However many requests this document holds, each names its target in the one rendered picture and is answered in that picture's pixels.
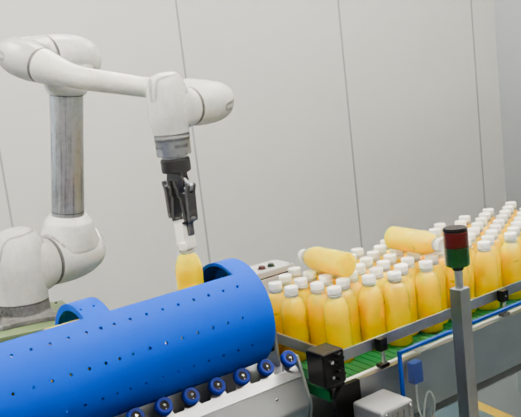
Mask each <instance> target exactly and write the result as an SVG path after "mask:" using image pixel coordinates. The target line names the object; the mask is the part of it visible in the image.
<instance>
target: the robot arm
mask: <svg viewBox="0 0 521 417"><path fill-rule="evenodd" d="M101 62H102V60H101V55H100V52H99V49H98V48H97V46H96V45H95V44H94V43H93V42H92V41H90V40H88V39H86V38H83V37H82V36H76V35H70V34H49V35H40V36H23V37H22V38H19V37H15V36H14V37H8V38H6V39H4V40H1V41H0V66H1V67H2V68H3V69H4V70H5V71H7V72H8V73H9V74H11V75H13V76H16V77H18V78H20V79H24V80H26V81H31V82H35V83H38V84H44V86H45V90H46V92H47V93H48V94H49V95H50V175H51V213H50V214H49V215H48V216H47V218H46V219H45V221H44V225H43V228H42V230H41V234H39V233H38V232H37V231H36V230H35V229H34V228H29V227H26V226H20V227H14V228H8V229H5V230H3V231H1V232H0V331H5V330H8V329H11V328H18V327H22V326H27V325H32V324H39V323H44V322H48V321H55V317H56V314H57V312H55V311H54V310H53V309H52V308H51V307H50V299H49V293H48V289H50V288H51V287H53V286H54V285H57V284H62V283H65V282H69V281H72V280H76V279H78V278H80V277H82V276H85V275H87V274H88V273H90V272H91V271H93V270H94V269H96V268H97V267H98V266H99V265H100V264H101V262H102V261H103V259H104V257H105V254H106V243H105V240H104V238H103V235H102V234H101V233H100V232H99V230H97V229H96V228H95V227H94V225H93V220H92V219H91V217H90V216H89V215H88V214H87V213H85V212H84V95H85V94H86V93H87V92H88V91H94V92H100V93H114V94H121V95H129V96H137V97H144V98H146V106H147V113H148V118H149V122H150V125H151V129H152V131H153V134H154V141H155V149H156V155H157V157H158V158H162V159H161V161H160V165H161V171H162V173H163V174H165V175H167V178H166V179H167V180H165V181H162V182H161V184H162V186H163V189H164V192H165V202H166V207H167V212H168V217H169V218H172V221H173V222H174V232H175V238H176V245H177V247H179V242H185V247H186V250H189V249H192V248H195V247H197V243H196V237H195V231H194V221H195V220H198V211H197V203H196V194H195V189H196V184H195V183H194V182H193V183H191V182H190V181H189V177H188V174H187V172H188V171H190V170H191V164H190V158H189V156H187V155H188V154H191V152H192V149H191V142H190V134H189V128H190V127H192V126H201V125H207V124H210V123H214V122H218V121H220V120H222V119H224V118H225V117H226V116H228V115H229V114H230V112H231V111H232V108H233V105H234V95H233V92H232V90H231V89H230V88H229V87H228V86H226V85H225V84H223V83H220V82H217V81H210V80H205V79H190V78H187V79H184V80H183V79H182V78H181V76H180V75H179V74H178V73H177V72H162V73H158V74H154V75H153V76H151V77H150V78H147V77H142V76H136V75H131V74H122V73H116V72H111V71H106V70H100V66H101ZM183 193H184V194H183ZM182 214H183V216H182Z"/></svg>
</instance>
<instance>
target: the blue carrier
mask: <svg viewBox="0 0 521 417"><path fill-rule="evenodd" d="M203 279H204V283H202V284H200V285H195V286H191V287H189V288H186V289H182V290H177V291H175V292H172V293H169V294H166V295H161V296H158V297H155V298H152V299H148V300H144V301H141V302H138V303H135V304H130V305H127V306H124V307H121V308H118V309H113V310H109V309H108V307H107V306H106V305H105V304H104V303H103V302H102V301H101V300H99V299H97V298H94V297H88V298H86V299H82V300H77V301H75V302H71V303H68V304H63V305H61V306H60V308H59V309H58V311H57V314H56V317H55V325H57V324H62V323H66V322H69V321H72V320H76V319H79V320H76V321H74V322H70V323H67V324H62V325H60V326H56V327H53V328H48V329H46V330H42V331H40V332H36V333H32V334H28V335H26V336H22V337H19V338H14V339H12V340H8V341H6V342H3V343H0V417H115V416H117V415H121V414H123V413H126V412H127V411H128V410H129V409H130V408H133V407H138V408H139V407H142V406H143V405H148V404H150V403H152V402H155V401H156V400H157V399H158V398H160V397H162V396H164V397H168V396H171V395H174V394H177V393H179V392H181V391H183V390H184V389H185V388H186V387H189V386H192V387H195V386H198V385H201V384H203V383H205V382H208V381H210V380H211V379H212V378H213V377H221V376H225V375H227V374H230V373H233V372H234V371H235V370H236V369H237V368H240V367H242V368H246V367H249V366H252V365H254V364H257V363H258V362H259V361H260V360H262V359H266V358H267V357H268V356H269V354H270V352H271V350H272V347H273V345H274V341H275V316H274V312H273V308H272V304H271V302H270V297H269V296H268V293H267V291H266V289H265V287H264V285H263V283H262V281H261V279H260V278H259V276H258V275H257V274H256V273H255V272H254V271H253V270H252V269H251V268H250V267H249V266H248V265H247V264H246V263H245V262H244V261H241V260H238V259H235V258H227V259H225V260H221V261H216V262H213V263H210V264H207V265H206V266H204V267H203ZM241 318H242V319H241ZM130 320H131V321H130ZM113 324H114V325H113ZM212 327H213V328H212ZM197 332H198V334H197ZM86 333H87V334H86ZM181 337H182V339H181ZM67 338H68V339H67ZM165 342H166V344H165ZM49 344H50V345H49ZM149 348H151V349H150V350H149ZM133 353H134V355H133V356H132V354H133ZM10 356H12V357H10ZM118 358H120V359H119V360H118ZM105 362H106V363H107V364H106V365H105ZM88 368H90V369H89V370H88ZM70 373H71V376H70V375H69V374H70ZM51 380H53V382H51ZM12 393H14V395H12Z"/></svg>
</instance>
